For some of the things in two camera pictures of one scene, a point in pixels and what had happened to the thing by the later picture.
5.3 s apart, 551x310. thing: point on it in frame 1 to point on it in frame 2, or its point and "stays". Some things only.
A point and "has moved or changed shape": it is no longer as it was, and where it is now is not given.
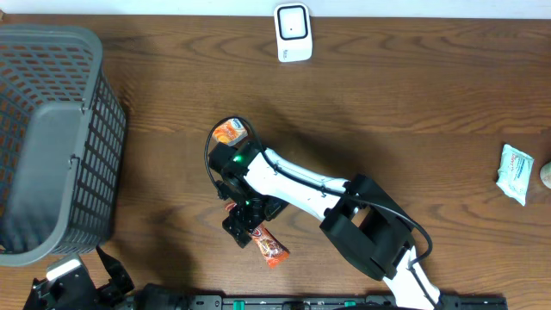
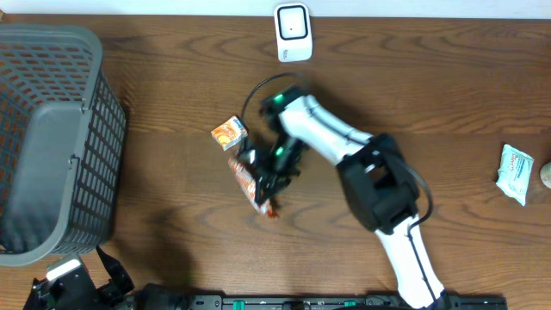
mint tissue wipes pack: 514,173 stays
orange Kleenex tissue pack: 230,132 stays
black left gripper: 119,280 stays
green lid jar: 545,175 stays
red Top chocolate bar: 274,253 has moved or changed shape
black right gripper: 237,215 to 266,176
